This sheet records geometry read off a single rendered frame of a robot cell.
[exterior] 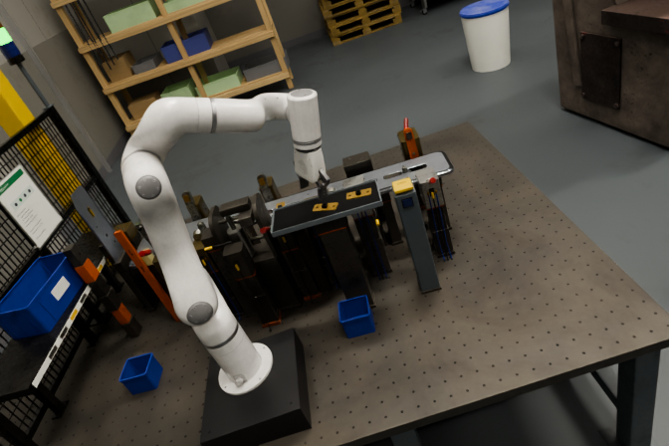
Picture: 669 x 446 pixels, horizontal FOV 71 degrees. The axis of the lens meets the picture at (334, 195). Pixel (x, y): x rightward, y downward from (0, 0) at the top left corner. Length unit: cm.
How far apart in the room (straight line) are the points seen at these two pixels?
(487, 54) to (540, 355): 401
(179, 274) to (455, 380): 86
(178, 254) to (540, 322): 111
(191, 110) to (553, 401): 184
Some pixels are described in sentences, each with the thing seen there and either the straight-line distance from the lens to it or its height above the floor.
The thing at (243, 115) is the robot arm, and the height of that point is 159.
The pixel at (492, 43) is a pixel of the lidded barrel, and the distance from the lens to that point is 517.
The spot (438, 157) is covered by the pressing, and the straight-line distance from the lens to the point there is 192.
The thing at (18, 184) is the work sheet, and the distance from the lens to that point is 233.
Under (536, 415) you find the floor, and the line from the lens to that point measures 228.
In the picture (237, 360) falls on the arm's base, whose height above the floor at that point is 91.
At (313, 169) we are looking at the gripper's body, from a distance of 135.
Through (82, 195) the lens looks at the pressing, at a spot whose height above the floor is 130.
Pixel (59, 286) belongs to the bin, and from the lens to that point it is 203.
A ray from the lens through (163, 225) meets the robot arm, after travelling 127.
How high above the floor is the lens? 197
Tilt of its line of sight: 31 degrees down
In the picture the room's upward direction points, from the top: 20 degrees counter-clockwise
